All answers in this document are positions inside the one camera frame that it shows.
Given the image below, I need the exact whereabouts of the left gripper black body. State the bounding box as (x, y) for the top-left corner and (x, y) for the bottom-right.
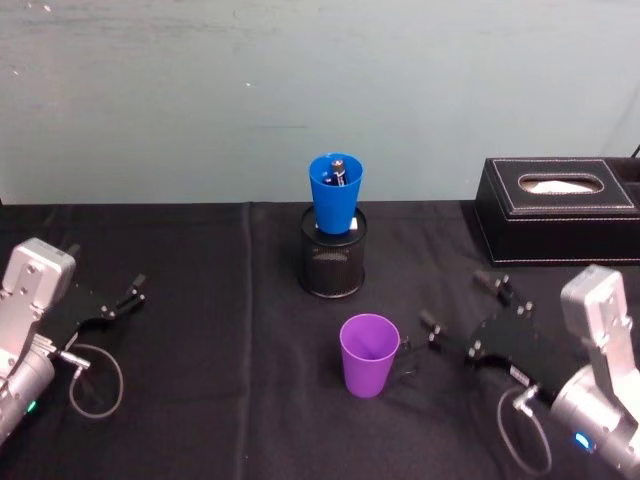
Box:
(35, 279), (120, 353)

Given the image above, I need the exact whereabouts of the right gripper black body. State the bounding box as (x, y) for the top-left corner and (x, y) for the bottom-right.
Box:
(466, 304), (585, 402)

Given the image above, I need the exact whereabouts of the purple plastic cup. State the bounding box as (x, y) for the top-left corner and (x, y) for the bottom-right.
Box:
(339, 313), (401, 400)

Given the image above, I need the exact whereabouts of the black leather tissue box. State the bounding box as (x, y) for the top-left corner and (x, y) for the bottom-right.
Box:
(471, 156), (640, 269)

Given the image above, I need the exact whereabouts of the black table cloth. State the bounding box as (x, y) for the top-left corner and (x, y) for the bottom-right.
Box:
(0, 198), (640, 480)

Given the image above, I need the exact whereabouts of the white tissue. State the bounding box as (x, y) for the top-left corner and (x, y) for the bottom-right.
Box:
(520, 175), (605, 195)

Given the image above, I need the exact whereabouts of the black mesh pen holder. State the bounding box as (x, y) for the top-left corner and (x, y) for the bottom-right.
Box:
(298, 204), (368, 301)

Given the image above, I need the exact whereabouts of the blue plastic cup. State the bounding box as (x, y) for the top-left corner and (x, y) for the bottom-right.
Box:
(307, 152), (365, 237)

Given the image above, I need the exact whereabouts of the blue black battery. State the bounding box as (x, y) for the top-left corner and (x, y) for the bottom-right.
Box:
(324, 159), (348, 188)

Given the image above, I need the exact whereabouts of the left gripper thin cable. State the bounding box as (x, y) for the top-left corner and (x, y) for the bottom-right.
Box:
(58, 343), (126, 420)

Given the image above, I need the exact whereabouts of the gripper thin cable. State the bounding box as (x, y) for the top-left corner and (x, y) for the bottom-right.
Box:
(496, 385), (554, 475)
(58, 343), (126, 420)

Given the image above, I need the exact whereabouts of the right gripper thin cable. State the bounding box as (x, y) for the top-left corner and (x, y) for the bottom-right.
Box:
(496, 385), (554, 475)

